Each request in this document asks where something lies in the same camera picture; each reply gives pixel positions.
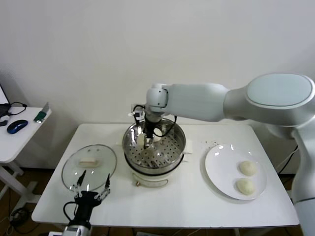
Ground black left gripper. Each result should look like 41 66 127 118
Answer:
69 169 112 223

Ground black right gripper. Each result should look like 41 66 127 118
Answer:
144 117 159 150

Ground round glass pot lid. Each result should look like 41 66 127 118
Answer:
61 144 118 194

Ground steel perforated steamer basket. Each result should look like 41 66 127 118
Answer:
122 117 187 173

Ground steel steamer pot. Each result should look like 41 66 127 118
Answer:
115 131 195 189

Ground dark crumb specks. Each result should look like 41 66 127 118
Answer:
200 139 220 148

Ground large white plate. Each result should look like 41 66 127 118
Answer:
205 144 268 201

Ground white side desk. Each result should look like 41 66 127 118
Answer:
0 107 53 205

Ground blue computer mouse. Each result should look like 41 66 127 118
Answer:
6 119 29 135

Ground black laptop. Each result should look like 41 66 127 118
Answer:
0 82 12 118

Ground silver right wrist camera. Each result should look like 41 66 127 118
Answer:
127 104 146 121

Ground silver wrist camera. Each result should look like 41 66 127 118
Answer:
127 104 146 121
49 224 84 236

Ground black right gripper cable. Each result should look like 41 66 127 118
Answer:
132 105 178 138

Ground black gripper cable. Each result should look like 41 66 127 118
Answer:
63 201 77 223
132 105 178 138

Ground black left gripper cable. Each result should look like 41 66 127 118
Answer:
63 201 77 223

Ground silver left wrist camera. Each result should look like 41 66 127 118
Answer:
49 224 84 236

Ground green handled grey tool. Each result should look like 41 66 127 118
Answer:
33 102 52 124

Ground tangled floor cables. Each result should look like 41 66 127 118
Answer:
0 189 34 234

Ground thin black desk cable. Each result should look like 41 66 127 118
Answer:
7 101 28 116

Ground black cable with adapter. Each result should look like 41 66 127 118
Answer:
277 145 300 174

